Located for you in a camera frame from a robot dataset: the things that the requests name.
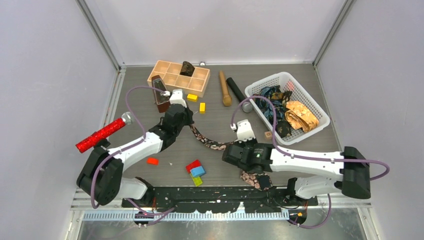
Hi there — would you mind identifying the black microphone silver head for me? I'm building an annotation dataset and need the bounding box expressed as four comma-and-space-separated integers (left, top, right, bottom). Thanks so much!
226, 77, 253, 113

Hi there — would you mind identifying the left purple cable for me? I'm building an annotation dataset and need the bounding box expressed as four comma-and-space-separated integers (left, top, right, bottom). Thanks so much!
90, 85, 176, 229

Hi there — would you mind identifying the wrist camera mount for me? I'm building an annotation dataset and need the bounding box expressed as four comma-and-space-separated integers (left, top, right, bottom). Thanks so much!
230, 119, 256, 142
160, 89, 188, 108

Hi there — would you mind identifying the yellow green translucent brick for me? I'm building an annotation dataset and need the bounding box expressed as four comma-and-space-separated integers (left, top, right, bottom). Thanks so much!
190, 174, 203, 187

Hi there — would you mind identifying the black pink floral tie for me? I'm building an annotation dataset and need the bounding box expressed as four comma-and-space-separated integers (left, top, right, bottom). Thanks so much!
189, 123, 273, 191

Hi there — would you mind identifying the purple cable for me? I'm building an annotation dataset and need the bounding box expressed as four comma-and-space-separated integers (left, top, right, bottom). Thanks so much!
90, 85, 176, 229
230, 95, 391, 230

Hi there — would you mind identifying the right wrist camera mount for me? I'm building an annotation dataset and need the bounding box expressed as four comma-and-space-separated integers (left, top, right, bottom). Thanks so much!
230, 119, 256, 142

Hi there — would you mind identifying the orange gold tie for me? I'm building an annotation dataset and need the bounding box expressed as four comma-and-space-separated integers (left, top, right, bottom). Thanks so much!
284, 101, 320, 133

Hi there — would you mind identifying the red glitter microphone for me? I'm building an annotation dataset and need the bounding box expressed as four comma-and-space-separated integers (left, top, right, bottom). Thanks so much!
75, 111, 135, 153

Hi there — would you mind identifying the yellow block near tray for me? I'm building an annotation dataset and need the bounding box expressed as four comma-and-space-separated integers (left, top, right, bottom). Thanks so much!
187, 94, 199, 102

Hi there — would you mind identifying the wooden compartment tray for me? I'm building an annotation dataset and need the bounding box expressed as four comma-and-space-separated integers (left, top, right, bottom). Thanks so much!
147, 60, 210, 98

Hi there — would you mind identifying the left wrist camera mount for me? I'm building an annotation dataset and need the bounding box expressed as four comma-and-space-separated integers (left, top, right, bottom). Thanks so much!
160, 89, 188, 108

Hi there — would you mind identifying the red toy brick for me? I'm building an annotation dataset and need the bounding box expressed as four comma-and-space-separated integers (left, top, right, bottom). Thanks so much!
185, 159, 202, 174

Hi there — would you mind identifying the blue patterned tie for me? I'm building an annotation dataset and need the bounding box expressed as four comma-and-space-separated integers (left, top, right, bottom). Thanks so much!
254, 85, 293, 124

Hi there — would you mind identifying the small wooden letter cube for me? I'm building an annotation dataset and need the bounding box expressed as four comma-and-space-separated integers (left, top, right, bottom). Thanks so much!
264, 131, 273, 141

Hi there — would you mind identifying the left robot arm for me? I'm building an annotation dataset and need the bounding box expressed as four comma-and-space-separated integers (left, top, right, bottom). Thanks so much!
76, 103, 194, 207

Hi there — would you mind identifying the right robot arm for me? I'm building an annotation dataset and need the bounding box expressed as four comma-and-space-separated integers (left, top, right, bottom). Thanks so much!
222, 141, 371, 205

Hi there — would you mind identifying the brown wooden metronome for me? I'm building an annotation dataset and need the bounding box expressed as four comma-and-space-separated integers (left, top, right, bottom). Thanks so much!
151, 75, 171, 113

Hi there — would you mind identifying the orange red small brick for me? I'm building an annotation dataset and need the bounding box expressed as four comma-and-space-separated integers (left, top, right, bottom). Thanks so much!
146, 157, 159, 166

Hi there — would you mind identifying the white plastic basket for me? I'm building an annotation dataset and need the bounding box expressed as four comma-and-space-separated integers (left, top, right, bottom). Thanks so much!
244, 71, 331, 145

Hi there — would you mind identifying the yellow block upright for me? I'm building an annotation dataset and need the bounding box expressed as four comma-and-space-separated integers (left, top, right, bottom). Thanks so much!
199, 102, 206, 114

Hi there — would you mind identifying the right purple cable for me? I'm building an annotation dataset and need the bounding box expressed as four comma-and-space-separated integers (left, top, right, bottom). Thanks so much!
230, 95, 391, 230

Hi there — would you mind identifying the dark rolled tie in tray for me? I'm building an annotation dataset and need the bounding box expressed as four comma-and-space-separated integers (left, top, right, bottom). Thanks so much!
179, 61, 195, 77

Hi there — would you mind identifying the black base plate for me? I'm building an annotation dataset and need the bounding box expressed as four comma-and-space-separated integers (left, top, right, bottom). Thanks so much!
133, 186, 318, 214

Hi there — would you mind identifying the blue toy brick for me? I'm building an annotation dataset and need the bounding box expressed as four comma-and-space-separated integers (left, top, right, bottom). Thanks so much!
190, 166, 206, 178

